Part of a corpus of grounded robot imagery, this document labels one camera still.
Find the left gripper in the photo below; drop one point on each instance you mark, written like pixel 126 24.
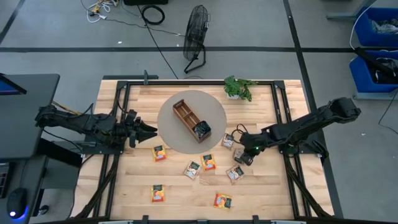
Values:
pixel 132 130

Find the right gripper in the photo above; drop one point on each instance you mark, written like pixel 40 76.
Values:
pixel 248 144

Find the orange tea bag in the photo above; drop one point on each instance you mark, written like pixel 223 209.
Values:
pixel 159 153
pixel 208 161
pixel 158 193
pixel 222 201

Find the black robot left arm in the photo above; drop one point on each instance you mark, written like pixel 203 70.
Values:
pixel 77 123

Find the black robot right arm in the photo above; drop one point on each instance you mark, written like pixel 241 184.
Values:
pixel 311 121

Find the round grey mat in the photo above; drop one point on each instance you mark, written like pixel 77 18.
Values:
pixel 177 137

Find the wooden compartment box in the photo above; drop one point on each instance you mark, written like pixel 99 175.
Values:
pixel 186 115

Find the green plant white pot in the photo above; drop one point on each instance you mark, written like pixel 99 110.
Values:
pixel 238 88

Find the black floor fan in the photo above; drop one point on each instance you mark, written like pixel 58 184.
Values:
pixel 196 34

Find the grey side desk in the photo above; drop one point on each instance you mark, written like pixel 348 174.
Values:
pixel 31 174

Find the black equipment case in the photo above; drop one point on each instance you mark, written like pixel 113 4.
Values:
pixel 145 2

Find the blue storage bin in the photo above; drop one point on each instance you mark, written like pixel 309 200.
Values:
pixel 362 34
pixel 360 77

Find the dark computer monitor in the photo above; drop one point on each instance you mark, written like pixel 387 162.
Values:
pixel 9 87

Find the black computer mouse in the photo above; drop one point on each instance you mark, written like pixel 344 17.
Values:
pixel 16 202

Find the black slanted bar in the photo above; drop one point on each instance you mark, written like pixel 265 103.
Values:
pixel 374 62

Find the black keyboard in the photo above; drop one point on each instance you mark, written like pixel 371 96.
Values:
pixel 3 180

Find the grey desk leg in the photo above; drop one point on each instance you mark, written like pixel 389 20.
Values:
pixel 348 14

